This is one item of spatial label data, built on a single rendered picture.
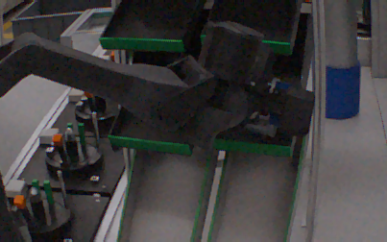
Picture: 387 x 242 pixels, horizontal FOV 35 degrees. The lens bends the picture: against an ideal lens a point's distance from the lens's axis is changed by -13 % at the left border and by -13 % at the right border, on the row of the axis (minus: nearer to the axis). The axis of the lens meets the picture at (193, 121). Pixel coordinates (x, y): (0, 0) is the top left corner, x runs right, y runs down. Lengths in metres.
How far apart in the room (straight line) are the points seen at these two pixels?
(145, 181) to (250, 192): 0.18
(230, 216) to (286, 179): 0.11
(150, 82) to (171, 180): 0.43
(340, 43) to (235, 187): 0.77
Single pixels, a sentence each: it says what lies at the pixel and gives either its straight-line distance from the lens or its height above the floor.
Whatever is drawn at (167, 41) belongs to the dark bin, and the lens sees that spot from 0.96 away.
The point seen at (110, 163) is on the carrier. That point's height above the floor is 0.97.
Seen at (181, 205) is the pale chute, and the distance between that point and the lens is 1.15.
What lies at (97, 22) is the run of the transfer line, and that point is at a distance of 2.65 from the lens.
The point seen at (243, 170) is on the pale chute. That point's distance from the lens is 1.16.
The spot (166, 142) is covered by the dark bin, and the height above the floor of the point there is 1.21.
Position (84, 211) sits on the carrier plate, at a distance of 1.32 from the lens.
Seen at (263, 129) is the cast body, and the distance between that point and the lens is 0.98.
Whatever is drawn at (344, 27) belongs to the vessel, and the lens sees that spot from 1.80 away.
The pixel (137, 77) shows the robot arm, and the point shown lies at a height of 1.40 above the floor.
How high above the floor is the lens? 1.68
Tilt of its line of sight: 26 degrees down
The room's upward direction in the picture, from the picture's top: 3 degrees counter-clockwise
